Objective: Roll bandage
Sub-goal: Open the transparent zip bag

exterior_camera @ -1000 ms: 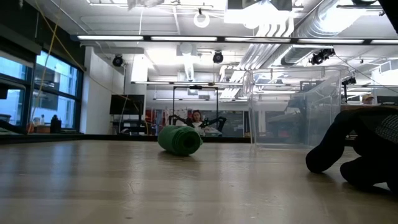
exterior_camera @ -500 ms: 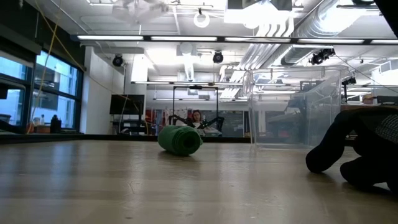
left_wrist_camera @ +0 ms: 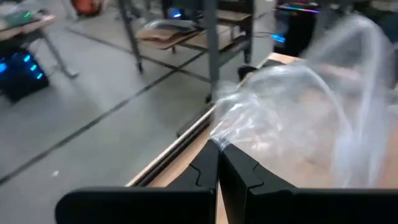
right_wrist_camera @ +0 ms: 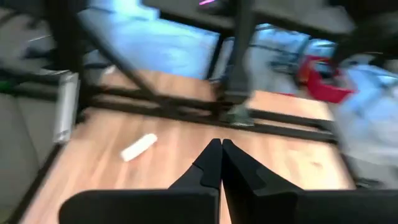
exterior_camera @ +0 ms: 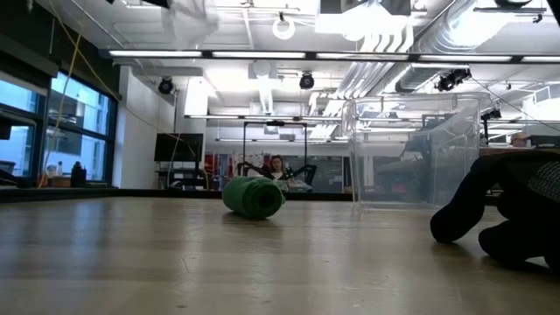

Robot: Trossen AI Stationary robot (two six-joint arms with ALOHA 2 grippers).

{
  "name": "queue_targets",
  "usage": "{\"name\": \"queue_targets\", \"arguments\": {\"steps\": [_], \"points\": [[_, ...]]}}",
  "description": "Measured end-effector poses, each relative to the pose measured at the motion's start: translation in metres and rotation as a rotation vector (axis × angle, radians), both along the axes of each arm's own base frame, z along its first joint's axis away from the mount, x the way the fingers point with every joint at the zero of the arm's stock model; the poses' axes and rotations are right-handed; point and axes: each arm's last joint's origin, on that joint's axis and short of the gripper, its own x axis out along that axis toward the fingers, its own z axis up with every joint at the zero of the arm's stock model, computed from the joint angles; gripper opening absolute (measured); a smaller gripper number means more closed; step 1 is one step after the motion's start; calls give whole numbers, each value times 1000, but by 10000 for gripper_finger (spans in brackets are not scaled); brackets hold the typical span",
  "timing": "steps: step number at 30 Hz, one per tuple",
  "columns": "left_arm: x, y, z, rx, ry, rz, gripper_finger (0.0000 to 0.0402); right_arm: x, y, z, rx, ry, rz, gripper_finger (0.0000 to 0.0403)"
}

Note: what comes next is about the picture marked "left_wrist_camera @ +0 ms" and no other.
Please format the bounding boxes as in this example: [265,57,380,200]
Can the clear plastic bag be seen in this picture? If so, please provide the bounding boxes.
[210,14,398,190]

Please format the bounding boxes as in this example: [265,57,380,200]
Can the grey metal shelf cart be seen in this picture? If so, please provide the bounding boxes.
[117,0,259,105]

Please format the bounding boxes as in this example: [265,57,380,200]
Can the flat cardboard sheets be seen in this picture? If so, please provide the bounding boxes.
[136,18,246,51]

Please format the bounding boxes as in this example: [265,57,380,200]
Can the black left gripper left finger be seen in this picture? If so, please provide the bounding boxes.
[55,139,220,224]

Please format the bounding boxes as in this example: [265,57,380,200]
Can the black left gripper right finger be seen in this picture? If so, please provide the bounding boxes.
[220,143,398,224]

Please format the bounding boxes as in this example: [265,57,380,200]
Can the black computer tower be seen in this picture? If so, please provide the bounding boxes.
[273,2,321,57]
[0,51,50,104]

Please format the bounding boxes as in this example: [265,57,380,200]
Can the wooden workbench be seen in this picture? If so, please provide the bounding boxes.
[0,9,80,80]

